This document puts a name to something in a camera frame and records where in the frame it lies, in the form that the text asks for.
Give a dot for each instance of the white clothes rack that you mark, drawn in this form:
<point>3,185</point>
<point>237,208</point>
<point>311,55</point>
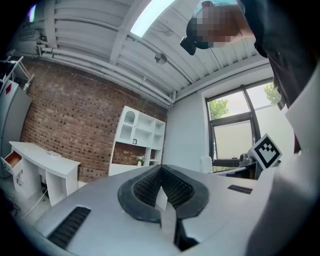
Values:
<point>22,72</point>

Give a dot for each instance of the white desk with shelf unit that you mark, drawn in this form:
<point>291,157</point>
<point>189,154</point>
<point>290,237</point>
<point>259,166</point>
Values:
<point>145,130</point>

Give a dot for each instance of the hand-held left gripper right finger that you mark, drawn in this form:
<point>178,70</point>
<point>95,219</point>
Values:
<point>200,197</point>

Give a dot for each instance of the grey metal cabinet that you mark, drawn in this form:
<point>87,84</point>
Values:
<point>12,120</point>

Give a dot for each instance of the black head-worn camera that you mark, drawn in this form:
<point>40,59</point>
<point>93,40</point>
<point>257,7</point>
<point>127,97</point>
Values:
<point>188,45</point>

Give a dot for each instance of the black picture frame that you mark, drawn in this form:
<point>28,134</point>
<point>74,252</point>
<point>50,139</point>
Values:
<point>135,141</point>

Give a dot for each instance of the black-framed window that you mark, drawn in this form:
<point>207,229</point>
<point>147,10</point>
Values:
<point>232,140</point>

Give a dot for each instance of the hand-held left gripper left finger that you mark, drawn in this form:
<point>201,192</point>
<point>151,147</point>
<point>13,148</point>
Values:
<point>127,197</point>

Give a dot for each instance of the white ceiling pipes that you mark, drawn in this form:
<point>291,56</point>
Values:
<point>105,70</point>

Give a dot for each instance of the round ceiling sensor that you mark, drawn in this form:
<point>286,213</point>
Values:
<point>160,58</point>

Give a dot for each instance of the person's head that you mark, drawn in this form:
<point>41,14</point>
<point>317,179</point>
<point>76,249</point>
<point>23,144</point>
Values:
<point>217,22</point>

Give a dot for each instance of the orange-lined small drawer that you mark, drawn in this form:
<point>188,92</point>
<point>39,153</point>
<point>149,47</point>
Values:
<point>12,158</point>

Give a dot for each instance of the person's black shirt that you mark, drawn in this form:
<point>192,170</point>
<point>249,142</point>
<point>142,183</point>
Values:
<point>280,37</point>

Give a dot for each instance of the small white desk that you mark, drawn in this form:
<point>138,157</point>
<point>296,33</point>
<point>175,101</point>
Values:
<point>50,162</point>

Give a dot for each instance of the white vase with flowers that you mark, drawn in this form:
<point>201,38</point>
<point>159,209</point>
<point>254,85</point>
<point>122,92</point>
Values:
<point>140,161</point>

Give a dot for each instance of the printed paper sheet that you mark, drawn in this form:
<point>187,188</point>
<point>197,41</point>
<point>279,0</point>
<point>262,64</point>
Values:
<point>53,154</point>

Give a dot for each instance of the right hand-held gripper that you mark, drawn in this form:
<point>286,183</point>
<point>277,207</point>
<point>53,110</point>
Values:
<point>266,151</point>

